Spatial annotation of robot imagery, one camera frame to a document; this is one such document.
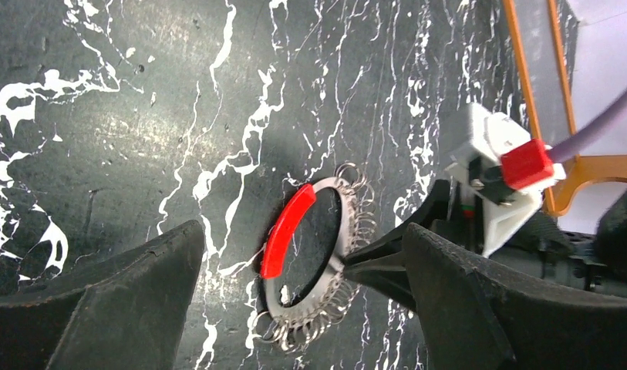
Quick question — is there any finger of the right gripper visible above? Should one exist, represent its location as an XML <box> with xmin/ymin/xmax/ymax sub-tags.
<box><xmin>343</xmin><ymin>178</ymin><xmax>453</xmax><ymax>264</ymax></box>
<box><xmin>343</xmin><ymin>252</ymin><xmax>416</xmax><ymax>312</ymax></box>

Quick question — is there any white red keyring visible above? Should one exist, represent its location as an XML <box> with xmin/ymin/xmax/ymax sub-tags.
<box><xmin>253</xmin><ymin>162</ymin><xmax>376</xmax><ymax>353</ymax></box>

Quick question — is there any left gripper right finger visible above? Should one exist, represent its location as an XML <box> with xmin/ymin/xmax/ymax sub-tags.
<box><xmin>402</xmin><ymin>224</ymin><xmax>627</xmax><ymax>369</ymax></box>

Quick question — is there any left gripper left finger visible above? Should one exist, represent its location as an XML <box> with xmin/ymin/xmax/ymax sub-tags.
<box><xmin>0</xmin><ymin>220</ymin><xmax>204</xmax><ymax>369</ymax></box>

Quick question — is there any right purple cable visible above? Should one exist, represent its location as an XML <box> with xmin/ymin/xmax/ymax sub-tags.
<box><xmin>548</xmin><ymin>76</ymin><xmax>627</xmax><ymax>166</ymax></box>

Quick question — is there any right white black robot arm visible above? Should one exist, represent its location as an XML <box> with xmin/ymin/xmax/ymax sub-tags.
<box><xmin>344</xmin><ymin>180</ymin><xmax>627</xmax><ymax>309</ymax></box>

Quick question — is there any orange wooden rack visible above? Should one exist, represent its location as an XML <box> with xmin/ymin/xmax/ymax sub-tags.
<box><xmin>502</xmin><ymin>1</ymin><xmax>627</xmax><ymax>217</ymax></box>

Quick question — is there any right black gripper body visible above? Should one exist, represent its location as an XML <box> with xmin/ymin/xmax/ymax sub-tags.
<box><xmin>430</xmin><ymin>207</ymin><xmax>627</xmax><ymax>298</ymax></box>

